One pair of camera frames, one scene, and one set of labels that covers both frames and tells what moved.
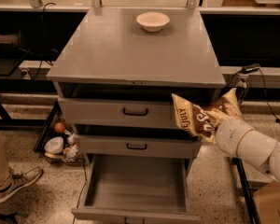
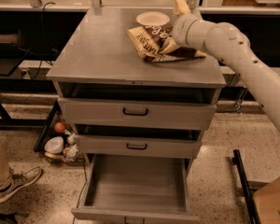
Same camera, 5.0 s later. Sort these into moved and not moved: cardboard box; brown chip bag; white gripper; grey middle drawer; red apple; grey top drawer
Moved: white gripper; brown chip bag
Not moved: grey middle drawer; cardboard box; red apple; grey top drawer
